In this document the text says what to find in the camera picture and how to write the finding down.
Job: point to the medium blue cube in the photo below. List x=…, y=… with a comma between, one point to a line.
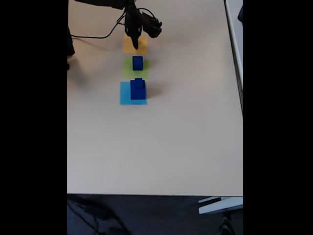
x=137, y=63

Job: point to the small blue cube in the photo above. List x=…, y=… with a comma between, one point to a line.
x=139, y=83

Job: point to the large blue cube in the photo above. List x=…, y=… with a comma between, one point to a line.
x=137, y=94

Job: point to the orange paper square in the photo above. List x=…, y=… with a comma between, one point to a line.
x=127, y=46

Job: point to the green paper square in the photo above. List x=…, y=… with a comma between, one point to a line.
x=127, y=71

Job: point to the light blue paper square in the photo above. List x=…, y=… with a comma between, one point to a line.
x=124, y=94

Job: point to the white neighbouring table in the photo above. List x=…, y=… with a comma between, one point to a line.
x=234, y=24

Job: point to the dark blue object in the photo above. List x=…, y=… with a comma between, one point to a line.
x=241, y=13

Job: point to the white table foot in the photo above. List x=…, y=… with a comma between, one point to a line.
x=220, y=206

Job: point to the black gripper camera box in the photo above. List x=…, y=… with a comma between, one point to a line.
x=152, y=25

